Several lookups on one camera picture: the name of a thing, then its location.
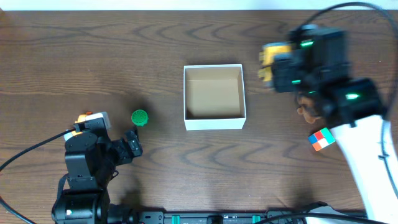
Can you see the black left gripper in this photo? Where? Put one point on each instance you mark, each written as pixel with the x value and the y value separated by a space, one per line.
pixel 132 145

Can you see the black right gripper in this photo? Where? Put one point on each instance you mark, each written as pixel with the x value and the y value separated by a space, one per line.
pixel 280 73

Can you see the green ribbed plastic cap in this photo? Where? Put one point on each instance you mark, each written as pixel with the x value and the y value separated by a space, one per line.
pixel 139 118

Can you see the yellow grey toy truck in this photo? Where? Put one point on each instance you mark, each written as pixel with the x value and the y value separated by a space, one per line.
pixel 266 59

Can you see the brown plush bear toy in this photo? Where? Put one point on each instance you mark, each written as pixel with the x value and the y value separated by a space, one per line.
pixel 306 108

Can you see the orange rubber duck toy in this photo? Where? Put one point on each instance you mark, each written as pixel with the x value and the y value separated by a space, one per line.
pixel 80 119

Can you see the colourful puzzle cube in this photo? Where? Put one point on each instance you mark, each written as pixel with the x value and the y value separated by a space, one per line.
pixel 321 139

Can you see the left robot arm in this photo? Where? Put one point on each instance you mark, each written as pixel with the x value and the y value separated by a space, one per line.
pixel 91 159

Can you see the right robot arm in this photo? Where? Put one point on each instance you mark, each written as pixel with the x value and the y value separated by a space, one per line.
pixel 313 65

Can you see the white cardboard box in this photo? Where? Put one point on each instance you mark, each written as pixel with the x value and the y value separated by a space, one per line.
pixel 213 97

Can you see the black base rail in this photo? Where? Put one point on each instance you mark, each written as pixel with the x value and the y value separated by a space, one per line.
pixel 217 217

